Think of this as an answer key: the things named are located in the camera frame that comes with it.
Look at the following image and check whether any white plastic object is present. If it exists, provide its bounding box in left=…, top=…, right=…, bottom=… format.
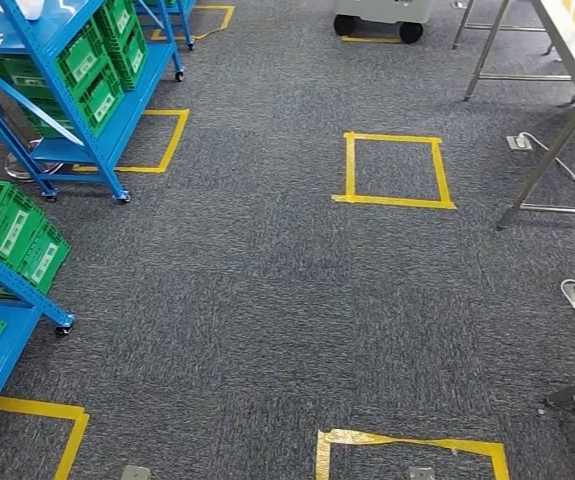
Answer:
left=15, top=0, right=46, bottom=21

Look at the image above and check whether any blue metal shelf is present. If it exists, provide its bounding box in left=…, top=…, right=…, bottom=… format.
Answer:
left=0, top=0, right=187, bottom=205
left=134, top=0, right=199, bottom=52
left=0, top=237, right=76, bottom=455

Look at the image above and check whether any steel table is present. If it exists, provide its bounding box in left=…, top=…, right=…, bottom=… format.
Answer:
left=451, top=0, right=575, bottom=232

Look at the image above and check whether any yellow floor tape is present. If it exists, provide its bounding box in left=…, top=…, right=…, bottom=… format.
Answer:
left=315, top=428, right=510, bottom=480
left=331, top=131, right=458, bottom=211
left=149, top=5, right=236, bottom=42
left=73, top=107, right=190, bottom=176
left=0, top=396, right=91, bottom=480

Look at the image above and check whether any white wheeled cabinet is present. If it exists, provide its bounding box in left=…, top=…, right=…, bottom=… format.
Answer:
left=333, top=0, right=433, bottom=45

